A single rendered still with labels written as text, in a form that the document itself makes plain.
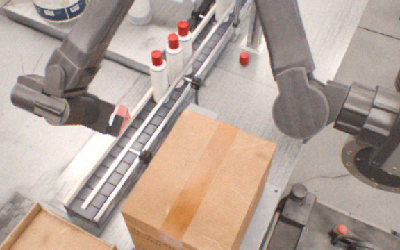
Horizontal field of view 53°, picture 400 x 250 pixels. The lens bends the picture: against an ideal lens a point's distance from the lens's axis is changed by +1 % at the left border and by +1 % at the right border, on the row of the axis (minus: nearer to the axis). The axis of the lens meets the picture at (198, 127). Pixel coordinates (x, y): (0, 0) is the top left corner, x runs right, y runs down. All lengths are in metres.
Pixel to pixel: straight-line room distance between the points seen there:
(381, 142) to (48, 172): 0.98
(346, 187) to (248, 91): 1.02
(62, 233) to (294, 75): 0.83
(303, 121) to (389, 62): 2.36
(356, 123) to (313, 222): 1.30
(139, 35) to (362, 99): 1.08
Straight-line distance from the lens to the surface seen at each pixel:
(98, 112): 0.84
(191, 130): 0.95
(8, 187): 1.32
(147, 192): 0.88
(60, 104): 0.76
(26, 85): 0.81
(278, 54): 0.59
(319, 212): 1.88
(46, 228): 1.22
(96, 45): 0.71
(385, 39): 3.07
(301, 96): 0.56
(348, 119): 0.59
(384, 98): 0.59
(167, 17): 1.60
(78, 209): 1.16
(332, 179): 2.26
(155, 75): 1.20
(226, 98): 1.38
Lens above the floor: 1.91
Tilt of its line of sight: 55 degrees down
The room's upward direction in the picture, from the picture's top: straight up
